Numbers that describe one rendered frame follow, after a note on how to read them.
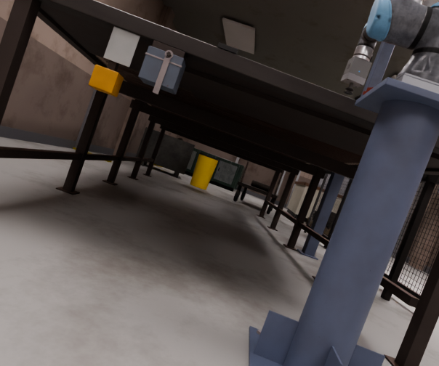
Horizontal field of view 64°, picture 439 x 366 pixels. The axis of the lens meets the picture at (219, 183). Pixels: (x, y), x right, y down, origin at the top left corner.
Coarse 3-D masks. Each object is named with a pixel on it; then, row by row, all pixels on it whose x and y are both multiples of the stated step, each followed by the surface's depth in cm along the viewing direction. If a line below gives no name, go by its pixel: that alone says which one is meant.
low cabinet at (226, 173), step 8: (192, 160) 942; (224, 160) 935; (192, 168) 943; (216, 168) 937; (224, 168) 935; (232, 168) 933; (240, 168) 932; (216, 176) 937; (224, 176) 935; (232, 176) 933; (240, 176) 962; (216, 184) 942; (224, 184) 936; (232, 184) 934
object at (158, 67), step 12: (156, 48) 127; (168, 48) 129; (144, 60) 127; (156, 60) 127; (168, 60) 127; (180, 60) 127; (144, 72) 127; (156, 72) 127; (168, 72) 128; (180, 72) 130; (156, 84) 127; (168, 84) 128
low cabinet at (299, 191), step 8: (296, 184) 946; (304, 184) 785; (296, 192) 892; (304, 192) 787; (296, 200) 844; (312, 200) 785; (320, 200) 784; (336, 200) 781; (288, 208) 950; (296, 208) 801; (312, 208) 786; (296, 216) 794
